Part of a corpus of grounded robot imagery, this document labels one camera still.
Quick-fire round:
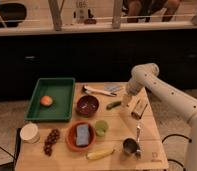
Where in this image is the green plastic tray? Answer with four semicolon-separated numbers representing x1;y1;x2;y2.
25;78;75;122

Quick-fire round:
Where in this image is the green cup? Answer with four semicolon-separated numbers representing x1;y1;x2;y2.
95;120;109;136

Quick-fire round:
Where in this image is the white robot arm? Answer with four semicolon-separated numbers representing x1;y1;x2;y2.
122;63;197;171

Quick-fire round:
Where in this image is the purple grape bunch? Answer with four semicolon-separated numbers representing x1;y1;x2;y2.
43;129;60;156

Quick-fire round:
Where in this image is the white bottle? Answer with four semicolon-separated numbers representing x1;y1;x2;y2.
75;0;88;23

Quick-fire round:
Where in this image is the dark red bowl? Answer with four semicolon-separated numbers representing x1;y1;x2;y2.
76;95;99;117

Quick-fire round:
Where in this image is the black chair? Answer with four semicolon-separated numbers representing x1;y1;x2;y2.
0;3;27;28

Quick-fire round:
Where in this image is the green pepper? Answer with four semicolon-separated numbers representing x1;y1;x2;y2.
106;101;121;110

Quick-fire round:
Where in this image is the wooden block holder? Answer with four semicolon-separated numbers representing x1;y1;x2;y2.
131;99;147;120

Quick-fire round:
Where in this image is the white round container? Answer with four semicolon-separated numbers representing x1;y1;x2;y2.
20;123;40;143

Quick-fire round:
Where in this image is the black cable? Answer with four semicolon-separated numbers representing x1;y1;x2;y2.
161;133;193;171

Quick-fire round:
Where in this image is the orange peach fruit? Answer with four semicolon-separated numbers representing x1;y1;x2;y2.
40;95;53;107

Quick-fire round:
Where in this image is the seated person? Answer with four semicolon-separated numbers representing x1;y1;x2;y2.
123;0;180;23

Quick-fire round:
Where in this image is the metal measuring cup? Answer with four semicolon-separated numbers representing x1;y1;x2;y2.
123;125;141;159

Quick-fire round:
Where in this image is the yellow corn cob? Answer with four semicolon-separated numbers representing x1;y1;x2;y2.
86;148;114;160

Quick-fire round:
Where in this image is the orange plate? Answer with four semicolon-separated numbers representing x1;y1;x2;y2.
65;121;96;152

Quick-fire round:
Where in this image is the blue sponge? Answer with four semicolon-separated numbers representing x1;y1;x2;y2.
76;124;90;146

